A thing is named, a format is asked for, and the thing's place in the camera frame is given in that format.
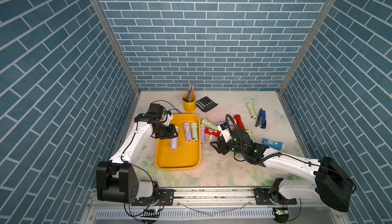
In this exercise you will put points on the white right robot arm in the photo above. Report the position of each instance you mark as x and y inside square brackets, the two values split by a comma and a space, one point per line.
[323, 180]

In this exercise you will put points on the metal corner frame post right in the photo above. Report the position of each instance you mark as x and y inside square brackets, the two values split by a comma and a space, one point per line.
[323, 13]

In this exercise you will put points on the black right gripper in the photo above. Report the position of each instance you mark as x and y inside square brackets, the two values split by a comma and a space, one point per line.
[221, 144]

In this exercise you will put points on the aluminium front rail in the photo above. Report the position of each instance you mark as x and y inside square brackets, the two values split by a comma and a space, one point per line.
[213, 205]

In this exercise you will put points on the metal corner frame post left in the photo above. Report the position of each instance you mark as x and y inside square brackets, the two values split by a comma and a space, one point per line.
[97, 6]

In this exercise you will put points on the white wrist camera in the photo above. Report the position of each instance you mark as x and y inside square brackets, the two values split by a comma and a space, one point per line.
[167, 116]
[224, 128]

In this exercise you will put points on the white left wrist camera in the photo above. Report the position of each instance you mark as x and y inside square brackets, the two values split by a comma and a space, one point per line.
[167, 116]

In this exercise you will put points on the yellow pencil cup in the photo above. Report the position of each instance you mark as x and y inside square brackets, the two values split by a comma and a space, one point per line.
[189, 105]

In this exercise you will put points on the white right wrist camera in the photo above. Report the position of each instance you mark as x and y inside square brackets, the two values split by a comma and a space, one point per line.
[224, 128]

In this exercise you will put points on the pale green flashlight far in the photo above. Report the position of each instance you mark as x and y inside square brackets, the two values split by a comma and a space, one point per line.
[252, 112]

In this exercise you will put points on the pale green flashlight yellow head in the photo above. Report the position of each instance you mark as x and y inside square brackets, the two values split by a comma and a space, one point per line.
[195, 133]

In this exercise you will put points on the lilac flashlight yellow head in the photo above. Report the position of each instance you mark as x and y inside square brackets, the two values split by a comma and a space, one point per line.
[212, 138]

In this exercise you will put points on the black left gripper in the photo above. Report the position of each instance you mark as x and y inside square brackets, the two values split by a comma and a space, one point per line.
[170, 133]

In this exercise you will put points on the black calculator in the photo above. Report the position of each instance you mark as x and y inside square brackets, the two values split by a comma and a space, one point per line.
[205, 104]

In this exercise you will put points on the blue black stapler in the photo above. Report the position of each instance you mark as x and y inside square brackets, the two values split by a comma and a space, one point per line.
[261, 119]

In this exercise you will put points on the coloured pencils bunch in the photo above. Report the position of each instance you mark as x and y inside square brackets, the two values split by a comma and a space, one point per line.
[190, 92]

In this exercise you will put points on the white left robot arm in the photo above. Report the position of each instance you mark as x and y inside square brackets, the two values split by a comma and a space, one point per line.
[116, 178]

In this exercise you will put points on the metal corner frame post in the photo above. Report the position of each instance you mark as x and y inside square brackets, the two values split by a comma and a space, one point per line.
[97, 6]
[323, 13]

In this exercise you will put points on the red flashlight white head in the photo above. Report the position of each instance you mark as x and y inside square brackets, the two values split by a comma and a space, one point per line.
[212, 132]

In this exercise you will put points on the yellow plastic tray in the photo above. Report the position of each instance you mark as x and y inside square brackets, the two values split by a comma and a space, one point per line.
[187, 156]

